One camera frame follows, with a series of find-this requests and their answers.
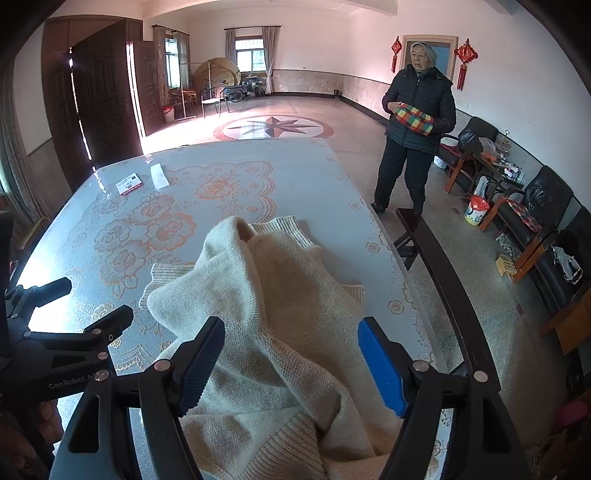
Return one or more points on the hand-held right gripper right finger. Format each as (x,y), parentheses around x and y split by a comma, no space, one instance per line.
(383,369)

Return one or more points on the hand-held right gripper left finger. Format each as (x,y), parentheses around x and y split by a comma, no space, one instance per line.
(203,364)

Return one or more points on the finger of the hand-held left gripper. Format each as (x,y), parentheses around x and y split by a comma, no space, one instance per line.
(46,290)
(111,323)

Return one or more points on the cream knit sweater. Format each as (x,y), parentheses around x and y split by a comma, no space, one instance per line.
(286,323)

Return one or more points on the person's left hand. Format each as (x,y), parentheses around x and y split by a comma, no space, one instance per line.
(48,417)

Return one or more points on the dark wooden bench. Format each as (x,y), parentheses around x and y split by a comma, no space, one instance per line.
(438,258)

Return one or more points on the grey curtain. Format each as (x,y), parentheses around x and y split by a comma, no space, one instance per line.
(159,64)
(18,161)
(231,44)
(271,60)
(183,60)

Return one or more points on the white paper slip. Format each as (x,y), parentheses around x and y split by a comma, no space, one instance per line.
(159,176)

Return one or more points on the small wooden stool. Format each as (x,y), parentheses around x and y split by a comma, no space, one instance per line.
(505,265)

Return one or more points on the floral lace tablecloth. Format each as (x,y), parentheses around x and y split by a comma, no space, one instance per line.
(231,184)

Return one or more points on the white red plastic bag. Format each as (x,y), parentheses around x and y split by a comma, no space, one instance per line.
(475,210)

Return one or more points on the black leather armchair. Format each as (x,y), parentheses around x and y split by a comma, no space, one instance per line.
(475,134)
(572,300)
(545,194)

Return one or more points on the dark wooden double door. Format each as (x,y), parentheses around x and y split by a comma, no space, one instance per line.
(106,92)

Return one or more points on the red plaid cushion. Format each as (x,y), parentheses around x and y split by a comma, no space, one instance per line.
(524,213)

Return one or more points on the wooden side table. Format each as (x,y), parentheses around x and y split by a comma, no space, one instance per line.
(501,168)

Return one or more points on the light rattan chair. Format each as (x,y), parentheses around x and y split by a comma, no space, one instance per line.
(182,98)

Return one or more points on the colourful checkered cloth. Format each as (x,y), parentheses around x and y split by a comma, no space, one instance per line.
(413,120)

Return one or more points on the small barred window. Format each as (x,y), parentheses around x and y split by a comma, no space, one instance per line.
(251,53)
(171,60)

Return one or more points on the dark bicycle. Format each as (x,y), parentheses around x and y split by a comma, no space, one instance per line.
(240,92)

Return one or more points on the round bamboo tray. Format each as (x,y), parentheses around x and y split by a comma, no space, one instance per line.
(217,71)

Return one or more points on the metal frame chair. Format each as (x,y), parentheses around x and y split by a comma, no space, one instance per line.
(214,99)

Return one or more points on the red knot wall ornament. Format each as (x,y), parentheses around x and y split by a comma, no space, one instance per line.
(464,54)
(396,48)

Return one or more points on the framed wall picture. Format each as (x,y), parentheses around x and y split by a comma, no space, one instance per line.
(442,50)

